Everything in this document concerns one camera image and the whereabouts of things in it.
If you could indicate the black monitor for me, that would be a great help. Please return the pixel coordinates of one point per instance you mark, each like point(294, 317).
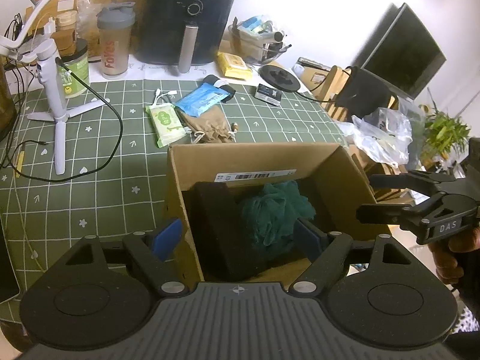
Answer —
point(401, 52)

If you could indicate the white phone gimbal tripod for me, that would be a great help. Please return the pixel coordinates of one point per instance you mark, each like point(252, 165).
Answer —
point(47, 58)

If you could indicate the green wet wipes pack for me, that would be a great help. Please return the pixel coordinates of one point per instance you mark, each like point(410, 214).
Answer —
point(167, 125)

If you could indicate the small black box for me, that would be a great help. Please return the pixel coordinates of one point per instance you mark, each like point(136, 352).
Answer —
point(268, 95)

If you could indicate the glass bowl with clutter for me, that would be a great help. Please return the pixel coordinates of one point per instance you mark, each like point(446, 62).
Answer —
point(257, 41)

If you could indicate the right hand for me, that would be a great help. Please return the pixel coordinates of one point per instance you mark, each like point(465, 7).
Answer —
point(448, 269)

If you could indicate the black kettle base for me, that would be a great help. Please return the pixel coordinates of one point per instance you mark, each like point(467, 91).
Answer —
point(279, 78)

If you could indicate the grey lid shaker bottle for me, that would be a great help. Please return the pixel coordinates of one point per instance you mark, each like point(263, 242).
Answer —
point(114, 23)

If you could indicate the cardboard box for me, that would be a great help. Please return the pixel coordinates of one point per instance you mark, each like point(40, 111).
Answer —
point(325, 172)

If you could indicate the green label jar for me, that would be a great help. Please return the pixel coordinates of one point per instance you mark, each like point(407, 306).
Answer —
point(78, 63)

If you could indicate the green potted plant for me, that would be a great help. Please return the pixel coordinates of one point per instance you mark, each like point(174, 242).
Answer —
point(443, 134)

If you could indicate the wooden rack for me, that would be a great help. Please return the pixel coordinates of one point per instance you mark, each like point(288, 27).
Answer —
point(326, 92)

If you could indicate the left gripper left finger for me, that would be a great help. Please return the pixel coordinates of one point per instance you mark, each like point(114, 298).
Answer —
point(100, 292)

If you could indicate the yellow wipes pack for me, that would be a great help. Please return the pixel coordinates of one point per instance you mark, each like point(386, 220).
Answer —
point(233, 66)

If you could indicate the black cloth on rack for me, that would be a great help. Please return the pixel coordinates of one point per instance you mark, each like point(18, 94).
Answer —
point(362, 94)

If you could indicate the teal mesh bath sponge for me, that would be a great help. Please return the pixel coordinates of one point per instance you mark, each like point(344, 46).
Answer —
point(270, 217)

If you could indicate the clear plastic bag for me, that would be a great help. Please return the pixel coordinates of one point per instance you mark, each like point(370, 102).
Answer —
point(384, 136)

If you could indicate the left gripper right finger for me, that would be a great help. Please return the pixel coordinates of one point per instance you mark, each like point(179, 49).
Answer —
point(375, 291)

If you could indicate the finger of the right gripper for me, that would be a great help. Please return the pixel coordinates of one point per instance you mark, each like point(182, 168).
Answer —
point(397, 180)
point(390, 215)

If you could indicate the blue wet wipes pack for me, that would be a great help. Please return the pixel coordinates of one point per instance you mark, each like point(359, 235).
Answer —
point(201, 100)

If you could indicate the black air fryer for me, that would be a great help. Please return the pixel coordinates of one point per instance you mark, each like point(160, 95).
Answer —
point(181, 32)

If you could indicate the brown drawstring pouch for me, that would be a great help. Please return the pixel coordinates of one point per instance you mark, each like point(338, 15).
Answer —
point(210, 127)

